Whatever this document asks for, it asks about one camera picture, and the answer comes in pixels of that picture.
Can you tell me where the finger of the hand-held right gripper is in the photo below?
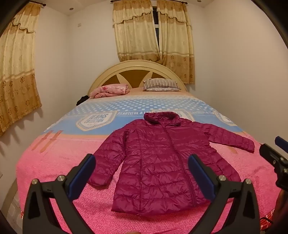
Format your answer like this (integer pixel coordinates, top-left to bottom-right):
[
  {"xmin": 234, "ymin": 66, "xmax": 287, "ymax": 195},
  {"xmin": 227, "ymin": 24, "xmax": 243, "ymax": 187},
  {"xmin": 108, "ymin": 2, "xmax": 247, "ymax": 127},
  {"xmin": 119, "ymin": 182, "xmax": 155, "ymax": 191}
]
[
  {"xmin": 259, "ymin": 144, "xmax": 288, "ymax": 173},
  {"xmin": 274, "ymin": 136, "xmax": 288, "ymax": 150}
]

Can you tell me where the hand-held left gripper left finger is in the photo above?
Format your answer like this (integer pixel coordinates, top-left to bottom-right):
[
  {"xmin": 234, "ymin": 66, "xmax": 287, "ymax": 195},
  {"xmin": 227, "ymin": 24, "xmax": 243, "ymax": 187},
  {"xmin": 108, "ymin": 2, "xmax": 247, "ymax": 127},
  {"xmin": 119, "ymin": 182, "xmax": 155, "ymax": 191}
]
[{"xmin": 22, "ymin": 154, "xmax": 97, "ymax": 234}]

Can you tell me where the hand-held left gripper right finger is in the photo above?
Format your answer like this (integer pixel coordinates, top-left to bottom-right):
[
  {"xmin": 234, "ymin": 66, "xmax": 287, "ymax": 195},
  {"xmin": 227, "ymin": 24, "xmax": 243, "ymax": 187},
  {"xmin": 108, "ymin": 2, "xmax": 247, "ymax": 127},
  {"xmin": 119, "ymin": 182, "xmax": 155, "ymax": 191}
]
[{"xmin": 188, "ymin": 154, "xmax": 261, "ymax": 234}]

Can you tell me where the magenta quilted puffer jacket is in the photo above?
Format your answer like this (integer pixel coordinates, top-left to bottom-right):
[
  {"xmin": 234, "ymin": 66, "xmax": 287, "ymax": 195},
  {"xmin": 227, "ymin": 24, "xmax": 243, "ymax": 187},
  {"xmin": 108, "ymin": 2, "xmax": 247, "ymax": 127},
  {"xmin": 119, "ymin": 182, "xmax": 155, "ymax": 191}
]
[{"xmin": 87, "ymin": 112, "xmax": 255, "ymax": 215}]

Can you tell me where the person's right forearm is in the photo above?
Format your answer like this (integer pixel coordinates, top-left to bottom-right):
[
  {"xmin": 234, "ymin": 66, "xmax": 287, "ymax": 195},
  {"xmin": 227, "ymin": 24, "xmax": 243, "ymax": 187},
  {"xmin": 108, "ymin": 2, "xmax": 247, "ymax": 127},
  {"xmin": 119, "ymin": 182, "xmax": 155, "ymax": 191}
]
[{"xmin": 271, "ymin": 187, "xmax": 288, "ymax": 225}]

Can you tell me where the bed with pink blue sheet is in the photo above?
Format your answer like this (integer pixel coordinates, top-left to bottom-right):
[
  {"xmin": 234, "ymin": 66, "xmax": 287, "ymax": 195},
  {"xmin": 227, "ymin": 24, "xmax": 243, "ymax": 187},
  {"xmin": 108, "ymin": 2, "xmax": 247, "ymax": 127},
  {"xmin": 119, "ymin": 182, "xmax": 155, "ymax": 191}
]
[{"xmin": 16, "ymin": 88, "xmax": 284, "ymax": 234}]

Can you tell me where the red and white bag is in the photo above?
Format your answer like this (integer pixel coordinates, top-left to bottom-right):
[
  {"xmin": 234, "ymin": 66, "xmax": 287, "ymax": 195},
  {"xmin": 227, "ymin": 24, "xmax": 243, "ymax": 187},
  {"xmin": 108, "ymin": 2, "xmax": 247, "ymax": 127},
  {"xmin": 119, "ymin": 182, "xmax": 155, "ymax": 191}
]
[{"xmin": 260, "ymin": 208, "xmax": 276, "ymax": 226}]

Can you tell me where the dark cloth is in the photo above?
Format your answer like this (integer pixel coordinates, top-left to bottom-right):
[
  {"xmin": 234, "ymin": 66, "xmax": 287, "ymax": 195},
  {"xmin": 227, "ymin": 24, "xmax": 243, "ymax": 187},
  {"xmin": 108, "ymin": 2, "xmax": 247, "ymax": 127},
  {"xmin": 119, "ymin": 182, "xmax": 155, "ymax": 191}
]
[{"xmin": 76, "ymin": 95, "xmax": 90, "ymax": 106}]

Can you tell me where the pink floral folded quilt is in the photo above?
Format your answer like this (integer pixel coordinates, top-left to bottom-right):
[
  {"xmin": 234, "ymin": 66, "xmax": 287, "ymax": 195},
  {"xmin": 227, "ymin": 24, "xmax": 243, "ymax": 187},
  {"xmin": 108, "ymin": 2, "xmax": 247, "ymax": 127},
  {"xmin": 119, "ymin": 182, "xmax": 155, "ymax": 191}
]
[{"xmin": 89, "ymin": 83, "xmax": 129, "ymax": 99}]

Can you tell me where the striped pillow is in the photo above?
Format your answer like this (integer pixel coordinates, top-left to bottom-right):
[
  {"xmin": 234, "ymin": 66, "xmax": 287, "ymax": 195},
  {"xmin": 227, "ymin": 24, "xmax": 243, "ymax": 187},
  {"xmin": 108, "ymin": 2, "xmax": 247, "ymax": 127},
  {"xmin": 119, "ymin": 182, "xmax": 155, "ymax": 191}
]
[{"xmin": 143, "ymin": 78, "xmax": 181, "ymax": 92}]

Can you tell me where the cream wooden headboard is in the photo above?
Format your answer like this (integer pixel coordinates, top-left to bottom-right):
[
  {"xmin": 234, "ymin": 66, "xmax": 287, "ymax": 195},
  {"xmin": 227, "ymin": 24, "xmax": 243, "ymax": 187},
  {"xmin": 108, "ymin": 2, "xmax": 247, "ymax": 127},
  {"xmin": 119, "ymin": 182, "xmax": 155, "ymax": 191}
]
[{"xmin": 87, "ymin": 60, "xmax": 188, "ymax": 97}]

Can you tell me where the wide beige floral curtain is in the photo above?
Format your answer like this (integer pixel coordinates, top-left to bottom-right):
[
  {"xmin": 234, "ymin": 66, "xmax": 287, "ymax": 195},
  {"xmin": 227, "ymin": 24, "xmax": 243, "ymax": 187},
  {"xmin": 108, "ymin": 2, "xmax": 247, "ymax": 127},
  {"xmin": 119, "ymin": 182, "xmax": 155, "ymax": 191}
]
[{"xmin": 0, "ymin": 2, "xmax": 43, "ymax": 136}]

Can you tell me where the beige floral curtain panel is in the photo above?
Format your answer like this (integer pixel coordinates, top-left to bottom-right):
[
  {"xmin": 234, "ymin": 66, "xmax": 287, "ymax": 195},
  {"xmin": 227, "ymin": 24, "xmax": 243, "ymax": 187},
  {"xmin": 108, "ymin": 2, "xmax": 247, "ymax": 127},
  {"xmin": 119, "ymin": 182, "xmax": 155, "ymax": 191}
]
[
  {"xmin": 112, "ymin": 0, "xmax": 161, "ymax": 63},
  {"xmin": 156, "ymin": 0, "xmax": 196, "ymax": 85}
]

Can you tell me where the dark window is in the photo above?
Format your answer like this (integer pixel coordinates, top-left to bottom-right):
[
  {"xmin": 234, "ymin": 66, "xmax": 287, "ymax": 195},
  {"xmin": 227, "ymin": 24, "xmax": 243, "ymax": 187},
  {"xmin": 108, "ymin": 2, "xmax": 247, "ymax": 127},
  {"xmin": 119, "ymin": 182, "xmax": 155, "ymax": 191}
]
[{"xmin": 153, "ymin": 7, "xmax": 161, "ymax": 52}]

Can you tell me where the dark curtain rod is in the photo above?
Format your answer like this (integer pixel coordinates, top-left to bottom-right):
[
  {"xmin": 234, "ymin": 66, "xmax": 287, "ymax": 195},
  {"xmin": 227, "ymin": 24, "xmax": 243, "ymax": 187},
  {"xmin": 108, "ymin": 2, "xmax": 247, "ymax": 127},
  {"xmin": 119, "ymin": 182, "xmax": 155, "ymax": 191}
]
[{"xmin": 110, "ymin": 0, "xmax": 187, "ymax": 4}]

